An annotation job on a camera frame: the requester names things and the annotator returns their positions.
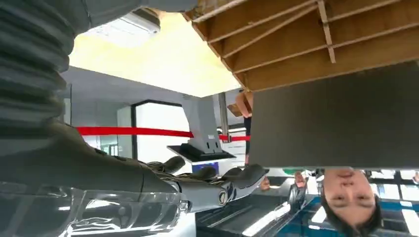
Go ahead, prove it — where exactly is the grey laptop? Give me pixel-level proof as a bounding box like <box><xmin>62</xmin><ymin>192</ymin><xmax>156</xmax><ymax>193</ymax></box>
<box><xmin>249</xmin><ymin>60</ymin><xmax>419</xmax><ymax>170</ymax></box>

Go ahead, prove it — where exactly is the red barrier tape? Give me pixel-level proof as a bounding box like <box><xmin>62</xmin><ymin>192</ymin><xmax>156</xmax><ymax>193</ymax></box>
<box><xmin>76</xmin><ymin>126</ymin><xmax>251</xmax><ymax>142</ymax></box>

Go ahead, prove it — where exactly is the clear plastic cover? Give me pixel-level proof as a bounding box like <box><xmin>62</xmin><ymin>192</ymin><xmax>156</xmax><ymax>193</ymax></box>
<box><xmin>0</xmin><ymin>181</ymin><xmax>191</xmax><ymax>237</ymax></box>

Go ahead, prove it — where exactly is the wooden divided card box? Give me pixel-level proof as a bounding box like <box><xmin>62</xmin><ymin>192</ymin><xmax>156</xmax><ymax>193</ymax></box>
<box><xmin>181</xmin><ymin>0</ymin><xmax>419</xmax><ymax>93</ymax></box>

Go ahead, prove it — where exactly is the white flat card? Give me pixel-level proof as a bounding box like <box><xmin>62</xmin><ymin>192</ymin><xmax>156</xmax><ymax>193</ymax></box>
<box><xmin>83</xmin><ymin>12</ymin><xmax>162</xmax><ymax>48</ymax></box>

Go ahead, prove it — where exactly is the black framed glass panel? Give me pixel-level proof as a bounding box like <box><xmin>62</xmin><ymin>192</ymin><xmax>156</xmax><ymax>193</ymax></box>
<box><xmin>130</xmin><ymin>99</ymin><xmax>192</xmax><ymax>164</ymax></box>

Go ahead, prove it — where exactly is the metal barrier post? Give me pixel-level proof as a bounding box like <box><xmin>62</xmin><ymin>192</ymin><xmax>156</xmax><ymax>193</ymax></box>
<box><xmin>218</xmin><ymin>92</ymin><xmax>232</xmax><ymax>144</ymax></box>

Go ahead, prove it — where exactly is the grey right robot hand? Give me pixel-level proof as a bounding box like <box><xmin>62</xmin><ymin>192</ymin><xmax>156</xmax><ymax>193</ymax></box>
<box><xmin>0</xmin><ymin>121</ymin><xmax>270</xmax><ymax>214</ymax></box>

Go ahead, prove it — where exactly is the grey kiosk column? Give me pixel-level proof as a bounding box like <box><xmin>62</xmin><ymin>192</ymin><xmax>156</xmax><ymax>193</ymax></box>
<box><xmin>167</xmin><ymin>95</ymin><xmax>237</xmax><ymax>163</ymax></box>

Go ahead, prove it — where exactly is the person's left hand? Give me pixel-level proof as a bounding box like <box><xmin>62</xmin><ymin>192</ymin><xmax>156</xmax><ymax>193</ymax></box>
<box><xmin>235</xmin><ymin>91</ymin><xmax>254</xmax><ymax>119</ymax></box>

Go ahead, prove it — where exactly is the person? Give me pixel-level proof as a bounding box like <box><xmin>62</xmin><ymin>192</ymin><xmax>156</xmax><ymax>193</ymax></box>
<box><xmin>319</xmin><ymin>167</ymin><xmax>383</xmax><ymax>237</ymax></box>

